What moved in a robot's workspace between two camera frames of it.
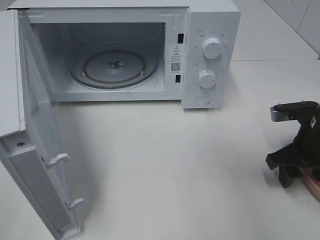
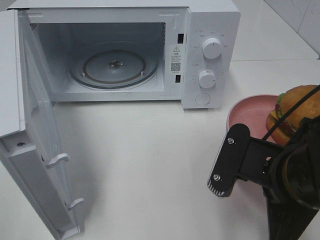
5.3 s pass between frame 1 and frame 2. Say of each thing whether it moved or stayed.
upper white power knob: stayed
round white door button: stayed
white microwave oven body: stayed
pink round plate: moved
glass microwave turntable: stayed
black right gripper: moved
